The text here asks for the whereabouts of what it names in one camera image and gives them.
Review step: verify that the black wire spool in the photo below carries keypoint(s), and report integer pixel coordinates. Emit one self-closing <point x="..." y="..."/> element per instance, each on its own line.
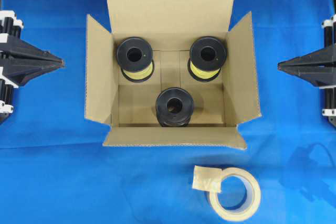
<point x="174" y="107"/>

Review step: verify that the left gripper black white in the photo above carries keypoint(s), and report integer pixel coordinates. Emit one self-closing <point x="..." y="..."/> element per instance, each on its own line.
<point x="15" y="74"/>

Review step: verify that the left yellow wire spool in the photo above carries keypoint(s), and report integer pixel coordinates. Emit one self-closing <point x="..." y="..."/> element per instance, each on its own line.
<point x="135" y="58"/>

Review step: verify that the brown cardboard box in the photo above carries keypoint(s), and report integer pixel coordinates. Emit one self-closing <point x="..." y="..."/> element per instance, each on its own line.
<point x="170" y="27"/>

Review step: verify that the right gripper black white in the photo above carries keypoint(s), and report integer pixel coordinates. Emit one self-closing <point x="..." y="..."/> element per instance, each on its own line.
<point x="306" y="68"/>

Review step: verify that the beige packing tape roll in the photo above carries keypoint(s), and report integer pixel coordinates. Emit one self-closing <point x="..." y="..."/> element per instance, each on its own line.
<point x="233" y="193"/>

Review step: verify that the yellow wire spool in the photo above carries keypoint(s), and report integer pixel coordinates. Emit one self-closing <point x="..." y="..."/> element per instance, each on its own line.
<point x="207" y="56"/>
<point x="135" y="58"/>

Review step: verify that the right yellow wire spool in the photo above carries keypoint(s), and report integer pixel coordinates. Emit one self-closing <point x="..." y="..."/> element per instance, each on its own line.
<point x="207" y="56"/>

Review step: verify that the blue table cloth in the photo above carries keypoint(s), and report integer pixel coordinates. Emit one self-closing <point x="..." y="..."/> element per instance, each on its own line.
<point x="54" y="168"/>

